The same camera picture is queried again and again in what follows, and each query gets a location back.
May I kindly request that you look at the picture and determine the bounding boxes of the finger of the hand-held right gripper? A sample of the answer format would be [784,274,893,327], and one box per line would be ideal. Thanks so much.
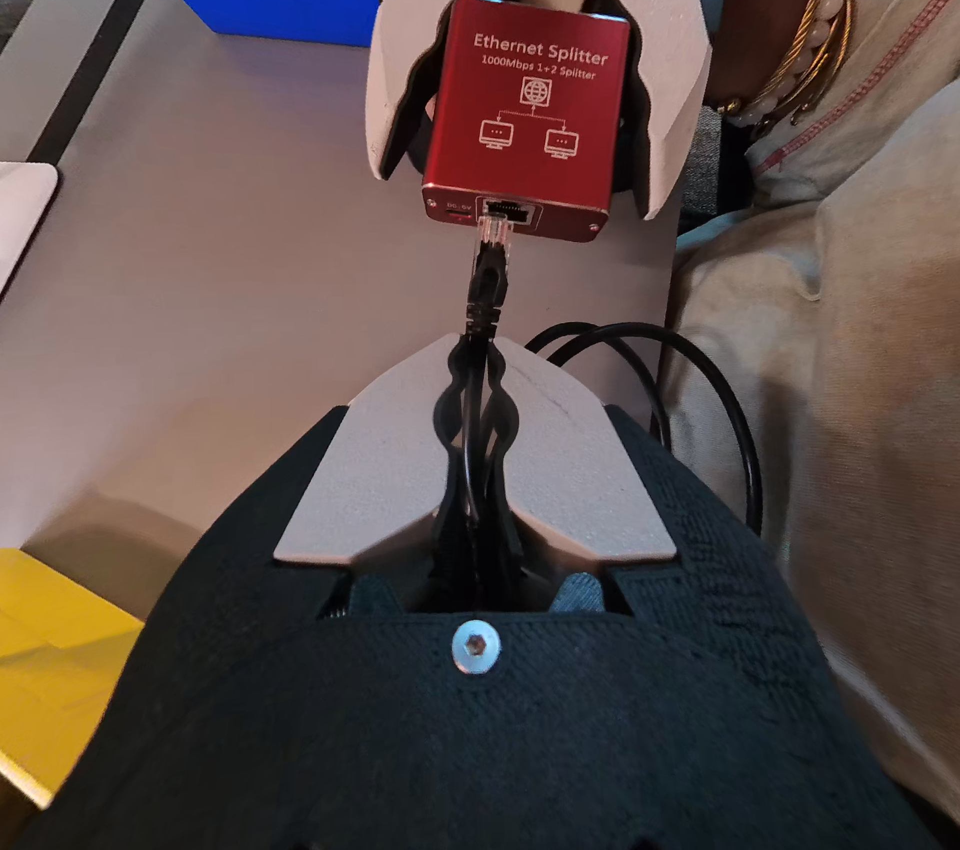
[363,0,500,182]
[611,0,714,221]

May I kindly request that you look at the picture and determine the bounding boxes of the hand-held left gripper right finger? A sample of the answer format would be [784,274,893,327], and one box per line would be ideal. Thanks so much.
[483,336,681,566]

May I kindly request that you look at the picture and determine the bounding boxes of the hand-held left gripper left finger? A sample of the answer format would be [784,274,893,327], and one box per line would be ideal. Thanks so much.
[273,332,470,596]

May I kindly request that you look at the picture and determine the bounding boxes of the red ethernet splitter box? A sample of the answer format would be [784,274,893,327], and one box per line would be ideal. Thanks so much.
[421,0,631,243]

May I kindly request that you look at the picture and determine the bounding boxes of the black ethernet cable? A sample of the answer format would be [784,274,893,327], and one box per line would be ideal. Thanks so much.
[450,217,765,603]

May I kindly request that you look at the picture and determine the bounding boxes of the yellow plastic storage bin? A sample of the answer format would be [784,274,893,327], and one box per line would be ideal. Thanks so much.
[0,547,145,809]

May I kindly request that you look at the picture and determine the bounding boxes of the person's right forearm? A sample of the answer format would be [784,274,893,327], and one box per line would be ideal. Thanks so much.
[742,0,960,206]

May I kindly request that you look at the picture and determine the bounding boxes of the person's right hand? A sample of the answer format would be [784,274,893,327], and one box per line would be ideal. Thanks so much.
[708,0,815,112]

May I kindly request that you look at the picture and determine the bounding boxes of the person's beige clothing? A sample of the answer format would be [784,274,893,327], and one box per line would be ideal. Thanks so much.
[660,107,960,821]

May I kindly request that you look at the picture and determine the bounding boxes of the white flat board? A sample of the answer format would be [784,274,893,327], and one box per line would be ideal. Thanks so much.
[0,162,59,299]

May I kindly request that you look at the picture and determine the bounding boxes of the gold bangle bracelet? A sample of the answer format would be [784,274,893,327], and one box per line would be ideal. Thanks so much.
[716,0,858,138]

